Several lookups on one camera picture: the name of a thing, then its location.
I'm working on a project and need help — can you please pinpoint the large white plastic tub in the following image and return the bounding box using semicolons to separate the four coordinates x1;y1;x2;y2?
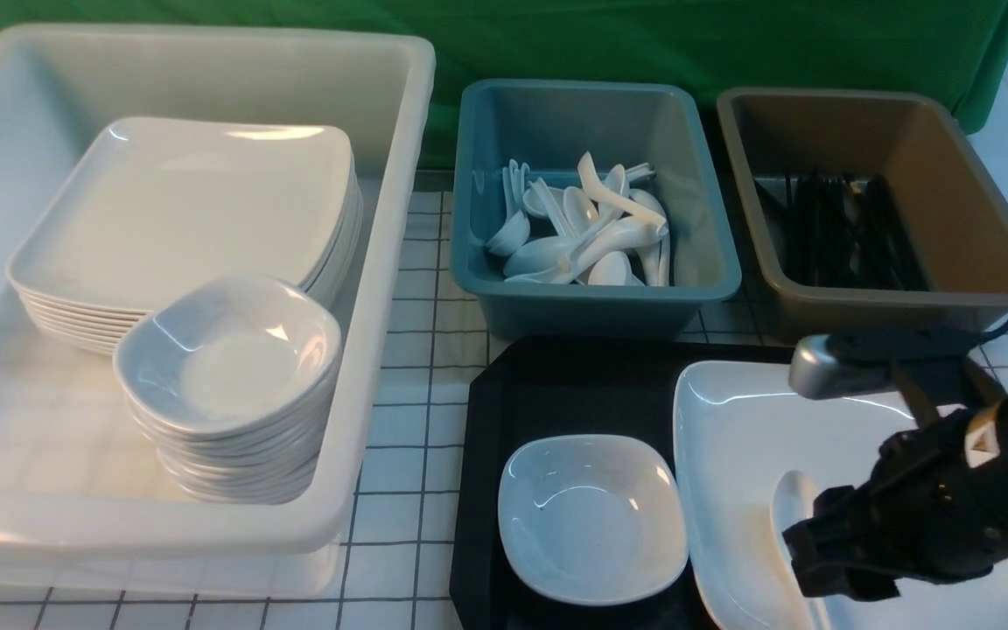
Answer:
0;24;436;599

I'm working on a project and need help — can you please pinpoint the black serving tray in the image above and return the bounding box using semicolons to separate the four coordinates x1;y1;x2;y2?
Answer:
449;335;1008;630

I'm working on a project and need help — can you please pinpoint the small white bowl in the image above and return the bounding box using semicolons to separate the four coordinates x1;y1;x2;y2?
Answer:
497;434;689;607

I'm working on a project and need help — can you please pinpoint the brown plastic bin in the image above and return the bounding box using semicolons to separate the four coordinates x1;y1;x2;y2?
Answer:
717;87;1008;344

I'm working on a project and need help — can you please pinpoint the white ceramic spoon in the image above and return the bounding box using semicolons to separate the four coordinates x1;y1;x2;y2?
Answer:
769;470;831;629

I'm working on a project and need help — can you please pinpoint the white square rice plate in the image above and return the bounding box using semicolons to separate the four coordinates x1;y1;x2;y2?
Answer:
675;361;1008;629

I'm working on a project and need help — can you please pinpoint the stack of white square plates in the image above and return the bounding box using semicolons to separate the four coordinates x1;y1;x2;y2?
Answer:
5;116;363;354

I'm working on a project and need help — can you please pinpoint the green backdrop cloth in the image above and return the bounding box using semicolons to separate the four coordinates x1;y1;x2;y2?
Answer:
0;1;1008;169

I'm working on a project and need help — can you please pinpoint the teal plastic bin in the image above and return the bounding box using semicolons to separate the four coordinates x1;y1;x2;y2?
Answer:
451;80;743;340

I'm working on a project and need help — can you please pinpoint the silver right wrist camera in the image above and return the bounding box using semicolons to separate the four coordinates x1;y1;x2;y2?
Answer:
787;325;998;404

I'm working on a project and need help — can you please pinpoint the pile of white spoons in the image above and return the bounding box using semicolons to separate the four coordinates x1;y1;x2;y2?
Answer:
481;154;673;287

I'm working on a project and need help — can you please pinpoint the pile of black chopsticks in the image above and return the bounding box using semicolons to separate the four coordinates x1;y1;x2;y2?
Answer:
753;169;933;291

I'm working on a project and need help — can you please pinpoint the stack of white bowls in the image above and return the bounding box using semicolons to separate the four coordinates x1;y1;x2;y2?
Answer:
113;275;343;505

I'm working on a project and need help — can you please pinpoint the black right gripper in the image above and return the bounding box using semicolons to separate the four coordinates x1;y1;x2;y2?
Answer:
781;367;1008;602

